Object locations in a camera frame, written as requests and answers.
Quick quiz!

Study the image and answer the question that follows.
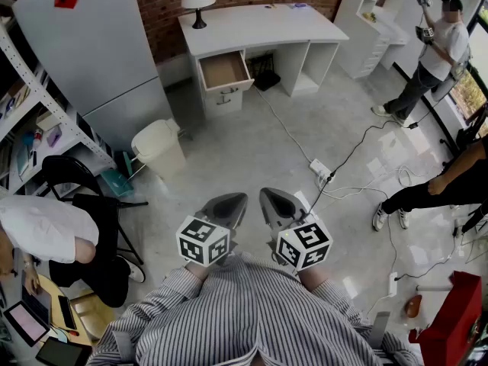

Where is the white metal shelving rack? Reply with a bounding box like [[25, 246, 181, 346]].
[[0, 0, 115, 197]]

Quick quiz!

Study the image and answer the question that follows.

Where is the open laptop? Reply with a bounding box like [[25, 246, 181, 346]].
[[3, 284, 53, 348]]

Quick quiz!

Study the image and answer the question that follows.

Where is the cream trash bin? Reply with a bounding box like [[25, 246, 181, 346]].
[[130, 118, 187, 182]]

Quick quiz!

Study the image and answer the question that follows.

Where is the black wire rack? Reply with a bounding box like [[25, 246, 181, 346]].
[[246, 51, 275, 78]]

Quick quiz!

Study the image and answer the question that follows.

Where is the white desk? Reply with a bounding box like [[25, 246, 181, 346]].
[[178, 2, 350, 120]]

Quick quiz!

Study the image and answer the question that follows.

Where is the wooden stool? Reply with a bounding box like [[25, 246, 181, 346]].
[[70, 291, 115, 342]]

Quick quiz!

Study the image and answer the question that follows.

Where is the black wheeled stand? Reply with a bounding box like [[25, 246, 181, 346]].
[[438, 104, 488, 175]]

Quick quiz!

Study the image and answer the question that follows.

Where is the white refrigerator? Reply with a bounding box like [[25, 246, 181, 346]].
[[11, 0, 176, 152]]

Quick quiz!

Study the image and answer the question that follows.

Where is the black keyboard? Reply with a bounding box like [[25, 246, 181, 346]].
[[56, 294, 77, 330]]

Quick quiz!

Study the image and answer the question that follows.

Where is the grey shoulder strap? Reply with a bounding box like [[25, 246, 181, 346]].
[[112, 329, 138, 366], [368, 310, 392, 349]]

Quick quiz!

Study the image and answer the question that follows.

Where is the red cabinet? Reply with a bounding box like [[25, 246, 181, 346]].
[[408, 271, 483, 366]]

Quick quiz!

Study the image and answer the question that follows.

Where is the black power cable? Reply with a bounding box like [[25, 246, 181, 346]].
[[308, 104, 439, 213]]

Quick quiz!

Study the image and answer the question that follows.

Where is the black router box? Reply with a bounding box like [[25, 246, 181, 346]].
[[253, 69, 282, 92]]

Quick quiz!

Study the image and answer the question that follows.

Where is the person's right forearm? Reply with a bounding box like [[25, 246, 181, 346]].
[[295, 265, 359, 319]]

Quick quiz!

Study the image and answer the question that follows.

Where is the round wooden table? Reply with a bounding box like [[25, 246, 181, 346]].
[[0, 272, 92, 366]]

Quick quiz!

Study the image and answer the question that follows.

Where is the black folding chair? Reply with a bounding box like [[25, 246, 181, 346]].
[[40, 154, 149, 266]]

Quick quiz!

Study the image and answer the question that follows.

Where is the white bookcase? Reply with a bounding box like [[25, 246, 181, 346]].
[[333, 0, 416, 80]]

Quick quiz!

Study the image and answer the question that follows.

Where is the black tablet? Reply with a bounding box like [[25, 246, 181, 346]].
[[35, 336, 92, 366]]

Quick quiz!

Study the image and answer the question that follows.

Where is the wooden drawer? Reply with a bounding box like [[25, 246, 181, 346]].
[[197, 50, 255, 95]]

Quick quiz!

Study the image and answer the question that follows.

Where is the white power cable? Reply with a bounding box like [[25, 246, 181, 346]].
[[253, 85, 317, 165]]

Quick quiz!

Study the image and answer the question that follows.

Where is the teal dustpan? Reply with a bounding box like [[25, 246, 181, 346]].
[[99, 150, 135, 198]]

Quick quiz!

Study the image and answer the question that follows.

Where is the person's striped shirt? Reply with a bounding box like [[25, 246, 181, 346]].
[[85, 252, 420, 366]]

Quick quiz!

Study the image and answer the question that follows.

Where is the brown wooden object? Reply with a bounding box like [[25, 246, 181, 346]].
[[403, 294, 423, 319]]

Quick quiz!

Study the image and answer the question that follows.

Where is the person's left forearm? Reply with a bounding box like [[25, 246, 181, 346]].
[[162, 259, 214, 308]]

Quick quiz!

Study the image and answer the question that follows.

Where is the small cardboard box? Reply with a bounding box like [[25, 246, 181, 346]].
[[36, 108, 62, 132]]

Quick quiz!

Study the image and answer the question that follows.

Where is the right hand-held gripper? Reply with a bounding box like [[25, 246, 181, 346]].
[[258, 187, 334, 273]]

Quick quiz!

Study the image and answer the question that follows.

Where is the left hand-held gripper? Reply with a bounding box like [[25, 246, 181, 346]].
[[175, 191, 249, 268]]

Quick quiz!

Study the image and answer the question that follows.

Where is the tangled white cable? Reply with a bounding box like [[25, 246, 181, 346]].
[[316, 164, 434, 207]]

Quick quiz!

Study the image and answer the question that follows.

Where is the purple pouch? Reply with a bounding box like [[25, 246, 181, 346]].
[[46, 124, 63, 148]]

